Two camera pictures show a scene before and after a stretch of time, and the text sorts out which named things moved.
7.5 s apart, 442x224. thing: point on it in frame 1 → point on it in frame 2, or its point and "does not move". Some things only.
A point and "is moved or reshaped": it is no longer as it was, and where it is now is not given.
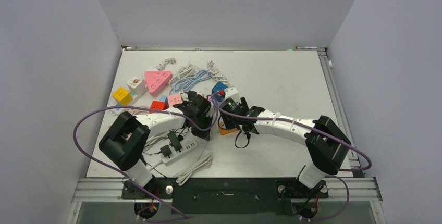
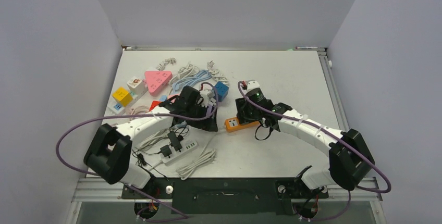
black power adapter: [174, 140] does not move
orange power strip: [224, 131] is moved or reshaped
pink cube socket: [174, 99] does not move
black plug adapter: [166, 151] does not move
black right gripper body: [230, 123] → [247, 113]
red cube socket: [158, 105] does not move
